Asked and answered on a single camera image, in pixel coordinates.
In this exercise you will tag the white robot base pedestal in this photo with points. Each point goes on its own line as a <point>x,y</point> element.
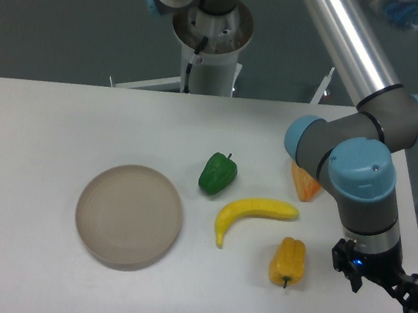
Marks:
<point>212,63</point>

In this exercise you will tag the yellow toy banana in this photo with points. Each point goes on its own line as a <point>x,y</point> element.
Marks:
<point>251,207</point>

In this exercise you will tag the yellow toy pepper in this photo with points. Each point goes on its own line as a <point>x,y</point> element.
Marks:
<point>287,267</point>

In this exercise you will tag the green toy pepper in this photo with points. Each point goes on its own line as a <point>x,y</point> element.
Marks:
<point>218,173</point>

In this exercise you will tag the beige round plate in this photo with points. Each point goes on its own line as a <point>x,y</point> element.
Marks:
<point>128,217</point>

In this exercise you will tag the orange toy fruit slice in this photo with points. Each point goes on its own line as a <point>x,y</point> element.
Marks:
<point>306,186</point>

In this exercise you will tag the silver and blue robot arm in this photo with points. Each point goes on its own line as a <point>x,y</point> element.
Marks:
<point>350,157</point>

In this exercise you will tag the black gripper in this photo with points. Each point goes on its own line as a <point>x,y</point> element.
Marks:
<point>384,269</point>

